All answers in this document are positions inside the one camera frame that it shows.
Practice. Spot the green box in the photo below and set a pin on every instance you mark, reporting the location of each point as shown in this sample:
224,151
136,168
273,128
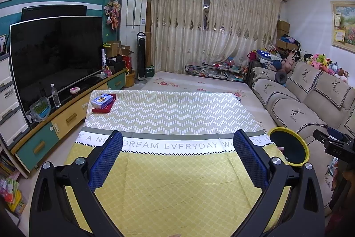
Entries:
149,71

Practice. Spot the person's right hand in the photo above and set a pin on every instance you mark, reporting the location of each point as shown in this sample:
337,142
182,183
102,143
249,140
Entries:
337,173

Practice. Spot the white standing air conditioner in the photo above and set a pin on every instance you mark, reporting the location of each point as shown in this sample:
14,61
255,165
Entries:
134,15

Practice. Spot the hanging flower ornament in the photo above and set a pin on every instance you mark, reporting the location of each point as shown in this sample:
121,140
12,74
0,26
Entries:
113,13

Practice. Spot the pile of plush toys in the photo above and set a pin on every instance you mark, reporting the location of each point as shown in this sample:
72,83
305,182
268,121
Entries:
319,60

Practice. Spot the framed landscape picture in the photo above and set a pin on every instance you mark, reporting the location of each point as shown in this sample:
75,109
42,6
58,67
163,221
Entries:
345,26

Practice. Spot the yellow bucket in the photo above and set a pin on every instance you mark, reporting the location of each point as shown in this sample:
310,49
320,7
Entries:
129,79

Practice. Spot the green yellow tv cabinet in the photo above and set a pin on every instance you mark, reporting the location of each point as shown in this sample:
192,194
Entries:
69,117

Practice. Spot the cluttered glass coffee table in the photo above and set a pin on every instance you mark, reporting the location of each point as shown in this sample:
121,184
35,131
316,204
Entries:
216,71

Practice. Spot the clear water bottle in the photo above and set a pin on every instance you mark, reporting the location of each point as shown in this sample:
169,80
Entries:
55,96

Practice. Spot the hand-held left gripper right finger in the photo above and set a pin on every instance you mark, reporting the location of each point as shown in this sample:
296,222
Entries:
249,159

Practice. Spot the grey neck pillow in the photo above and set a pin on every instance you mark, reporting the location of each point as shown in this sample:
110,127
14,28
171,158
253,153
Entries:
281,77

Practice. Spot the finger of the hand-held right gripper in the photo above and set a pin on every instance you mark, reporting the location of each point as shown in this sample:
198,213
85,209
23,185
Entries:
335,133
320,135

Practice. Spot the white black shuttlecock tube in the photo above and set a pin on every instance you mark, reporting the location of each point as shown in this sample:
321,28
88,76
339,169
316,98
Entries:
104,59

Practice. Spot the red box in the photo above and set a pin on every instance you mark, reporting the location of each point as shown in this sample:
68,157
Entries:
106,110

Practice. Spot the shelf of books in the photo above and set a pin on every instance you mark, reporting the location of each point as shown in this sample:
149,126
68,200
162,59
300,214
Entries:
8,170

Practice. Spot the black bin with yellow rim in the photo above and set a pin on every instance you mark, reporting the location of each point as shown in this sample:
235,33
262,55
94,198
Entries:
288,145

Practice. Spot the black tower fan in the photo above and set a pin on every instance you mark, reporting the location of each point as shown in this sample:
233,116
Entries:
141,59

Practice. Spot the small pink toy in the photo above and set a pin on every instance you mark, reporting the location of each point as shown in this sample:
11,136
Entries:
75,90

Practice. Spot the large black television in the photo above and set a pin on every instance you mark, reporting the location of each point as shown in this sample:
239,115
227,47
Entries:
55,59

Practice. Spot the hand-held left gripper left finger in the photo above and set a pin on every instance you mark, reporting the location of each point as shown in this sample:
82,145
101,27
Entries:
106,159

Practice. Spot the black box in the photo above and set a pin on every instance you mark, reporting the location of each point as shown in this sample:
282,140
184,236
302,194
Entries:
115,62

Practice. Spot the bed with floral sheet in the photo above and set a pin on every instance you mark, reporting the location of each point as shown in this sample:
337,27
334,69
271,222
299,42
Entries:
194,84

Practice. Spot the plastic bag with green plant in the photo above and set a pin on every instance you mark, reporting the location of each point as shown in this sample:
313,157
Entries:
40,110

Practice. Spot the open cardboard box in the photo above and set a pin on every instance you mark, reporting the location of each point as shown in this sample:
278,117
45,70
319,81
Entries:
116,48

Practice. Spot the white drawer unit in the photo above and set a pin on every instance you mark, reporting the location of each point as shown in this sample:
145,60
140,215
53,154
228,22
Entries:
11,103

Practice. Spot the cream embroidered curtain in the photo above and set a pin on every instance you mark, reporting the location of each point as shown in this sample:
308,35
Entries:
177,26
244,23

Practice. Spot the red container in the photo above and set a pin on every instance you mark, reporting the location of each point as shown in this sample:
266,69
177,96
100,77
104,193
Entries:
127,62

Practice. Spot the blue star print bag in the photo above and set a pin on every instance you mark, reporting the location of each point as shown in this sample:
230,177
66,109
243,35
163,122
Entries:
268,57

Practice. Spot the beige sofa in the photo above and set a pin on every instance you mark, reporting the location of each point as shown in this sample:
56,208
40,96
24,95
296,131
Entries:
305,112

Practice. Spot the small blue box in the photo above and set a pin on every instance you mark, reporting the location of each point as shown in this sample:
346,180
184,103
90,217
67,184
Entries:
102,101

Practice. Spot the black wall screen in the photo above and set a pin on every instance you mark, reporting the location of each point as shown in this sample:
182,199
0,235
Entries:
52,12

